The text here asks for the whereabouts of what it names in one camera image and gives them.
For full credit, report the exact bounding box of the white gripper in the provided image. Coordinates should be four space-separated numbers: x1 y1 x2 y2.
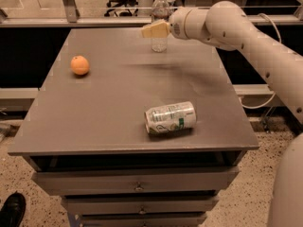
141 7 208 42

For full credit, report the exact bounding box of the green white 7up can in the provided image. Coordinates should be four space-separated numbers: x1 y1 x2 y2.
144 101 197 134

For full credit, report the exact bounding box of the clear plastic water bottle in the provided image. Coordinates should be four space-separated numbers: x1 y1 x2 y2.
151 0 170 52

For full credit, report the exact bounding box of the orange fruit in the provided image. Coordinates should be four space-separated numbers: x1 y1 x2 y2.
70 56 90 76

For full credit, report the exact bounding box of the grey drawer cabinet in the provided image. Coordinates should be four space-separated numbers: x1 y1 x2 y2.
9 28 258 227

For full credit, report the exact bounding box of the black shoe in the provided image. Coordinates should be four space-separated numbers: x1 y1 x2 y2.
0 192 26 227

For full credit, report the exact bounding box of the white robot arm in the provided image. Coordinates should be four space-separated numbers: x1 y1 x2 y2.
141 1 303 227

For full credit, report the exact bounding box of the black office chair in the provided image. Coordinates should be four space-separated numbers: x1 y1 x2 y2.
104 0 138 17

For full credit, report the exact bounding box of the metal railing frame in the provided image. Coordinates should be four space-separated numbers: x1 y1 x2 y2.
0 0 303 27

